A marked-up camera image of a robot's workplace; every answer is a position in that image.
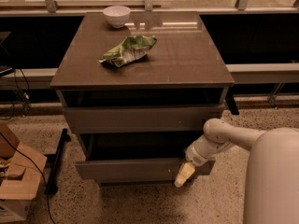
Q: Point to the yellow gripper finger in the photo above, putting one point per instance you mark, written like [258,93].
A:
[185,171]

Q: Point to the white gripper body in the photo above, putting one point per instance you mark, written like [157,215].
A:
[195,157]

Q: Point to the grey drawer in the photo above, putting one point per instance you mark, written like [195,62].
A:
[140,119]
[129,158]

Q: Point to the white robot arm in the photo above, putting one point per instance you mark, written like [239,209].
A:
[272,176]

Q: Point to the grey top drawer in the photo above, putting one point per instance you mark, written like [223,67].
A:
[140,119]

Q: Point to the grey drawer cabinet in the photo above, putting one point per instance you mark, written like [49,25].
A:
[184,67]

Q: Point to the black bar behind cabinet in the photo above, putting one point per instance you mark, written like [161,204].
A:
[230,101]

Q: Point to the green crumpled chip bag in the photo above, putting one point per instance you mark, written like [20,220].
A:
[131,49]

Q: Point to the black stand base bar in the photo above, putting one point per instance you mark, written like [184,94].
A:
[54,161]

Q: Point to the white bowl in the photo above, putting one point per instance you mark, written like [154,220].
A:
[117,16]

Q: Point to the cardboard box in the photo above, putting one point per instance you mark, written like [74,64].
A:
[21,171]

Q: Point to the dark equipment at left edge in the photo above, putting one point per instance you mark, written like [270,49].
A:
[6,61]

